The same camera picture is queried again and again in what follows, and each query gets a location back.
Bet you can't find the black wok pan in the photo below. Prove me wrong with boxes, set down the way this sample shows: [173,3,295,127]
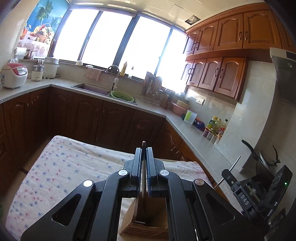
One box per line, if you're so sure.
[241,140,280,182]

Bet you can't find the wooden utensil holder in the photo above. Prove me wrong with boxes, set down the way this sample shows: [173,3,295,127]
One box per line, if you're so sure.
[119,193,169,240]

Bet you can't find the white floral table cloth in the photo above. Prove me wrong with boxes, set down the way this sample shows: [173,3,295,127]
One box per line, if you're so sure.
[4,135,213,241]

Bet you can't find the spice jar set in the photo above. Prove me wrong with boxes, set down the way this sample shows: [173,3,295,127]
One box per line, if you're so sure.
[202,128,222,145]

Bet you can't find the cooking oil bottle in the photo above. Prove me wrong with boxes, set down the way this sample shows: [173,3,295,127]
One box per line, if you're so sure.
[207,116,218,133]

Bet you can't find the white green pitcher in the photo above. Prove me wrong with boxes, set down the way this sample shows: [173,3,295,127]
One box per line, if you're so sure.
[184,109,197,126]

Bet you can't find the pink plastic basin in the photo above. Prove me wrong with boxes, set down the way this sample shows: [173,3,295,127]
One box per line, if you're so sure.
[171,103,187,116]

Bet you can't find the lower wooden base cabinets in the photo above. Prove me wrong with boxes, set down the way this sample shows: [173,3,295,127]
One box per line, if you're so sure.
[0,86,230,197]

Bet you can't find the green colander basket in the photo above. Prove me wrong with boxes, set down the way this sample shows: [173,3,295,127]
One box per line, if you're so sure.
[110,91,134,102]

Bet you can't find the dish drying rack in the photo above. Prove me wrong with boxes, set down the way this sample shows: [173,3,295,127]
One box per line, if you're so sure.
[140,72,166,106]

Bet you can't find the chrome sink faucet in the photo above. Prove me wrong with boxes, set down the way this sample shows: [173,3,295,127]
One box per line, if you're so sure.
[105,65,120,91]

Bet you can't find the steel range hood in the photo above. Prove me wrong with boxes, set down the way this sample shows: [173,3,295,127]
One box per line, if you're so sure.
[269,47,296,107]

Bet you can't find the pink dish cloth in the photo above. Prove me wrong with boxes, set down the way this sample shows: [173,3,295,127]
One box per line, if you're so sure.
[84,68,102,81]

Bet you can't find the yellow dish soap bottle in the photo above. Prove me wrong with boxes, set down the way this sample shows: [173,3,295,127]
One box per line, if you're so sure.
[120,62,127,76]

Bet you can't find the small white blender appliance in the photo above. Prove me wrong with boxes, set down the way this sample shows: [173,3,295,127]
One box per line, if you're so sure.
[31,64,44,81]

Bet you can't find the white slow cooker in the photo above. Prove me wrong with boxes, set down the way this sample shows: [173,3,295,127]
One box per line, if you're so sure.
[43,57,59,79]

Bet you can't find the white red rice cooker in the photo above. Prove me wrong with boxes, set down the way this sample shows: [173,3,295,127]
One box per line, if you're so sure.
[1,63,28,89]

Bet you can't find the tropical fruit poster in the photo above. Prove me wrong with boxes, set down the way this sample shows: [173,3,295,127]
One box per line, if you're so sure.
[17,0,70,58]

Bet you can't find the wall power socket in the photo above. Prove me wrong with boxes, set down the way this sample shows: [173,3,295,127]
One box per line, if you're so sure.
[196,97,205,105]

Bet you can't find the upper wooden wall cabinets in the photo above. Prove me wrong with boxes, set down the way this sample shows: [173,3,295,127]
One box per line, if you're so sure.
[182,1,295,100]

